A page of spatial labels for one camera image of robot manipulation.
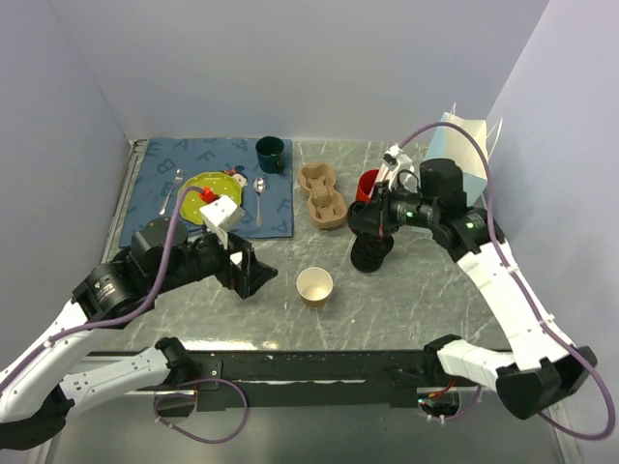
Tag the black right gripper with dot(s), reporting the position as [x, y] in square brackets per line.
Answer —
[374, 217]

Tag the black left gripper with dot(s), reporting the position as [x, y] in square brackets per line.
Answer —
[252, 273]

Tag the brown paper cup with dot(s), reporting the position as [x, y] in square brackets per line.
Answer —
[315, 286]

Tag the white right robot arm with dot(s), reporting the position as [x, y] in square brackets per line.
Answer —
[542, 366]

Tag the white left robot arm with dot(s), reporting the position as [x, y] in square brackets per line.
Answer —
[40, 391]

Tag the stack of black lids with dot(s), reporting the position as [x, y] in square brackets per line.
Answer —
[368, 252]

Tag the brown pulp cup carrier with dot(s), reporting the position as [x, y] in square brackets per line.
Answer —
[326, 206]

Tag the red cup holder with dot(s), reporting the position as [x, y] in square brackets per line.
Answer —
[365, 185]

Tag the blue alphabet cloth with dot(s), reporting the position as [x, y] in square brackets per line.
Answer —
[197, 155]

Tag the silver spoon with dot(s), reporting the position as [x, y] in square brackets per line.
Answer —
[259, 187]

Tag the yellow-green dotted plate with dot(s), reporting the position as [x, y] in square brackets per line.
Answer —
[218, 183]

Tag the light blue paper bag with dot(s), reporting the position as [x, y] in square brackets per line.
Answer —
[451, 144]

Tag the dark green mug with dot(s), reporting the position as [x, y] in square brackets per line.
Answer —
[270, 154]

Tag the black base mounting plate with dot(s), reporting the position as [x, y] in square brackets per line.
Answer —
[323, 378]

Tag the silver fork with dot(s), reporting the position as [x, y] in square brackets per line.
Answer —
[179, 176]

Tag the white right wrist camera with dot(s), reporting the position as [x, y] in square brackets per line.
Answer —
[396, 169]

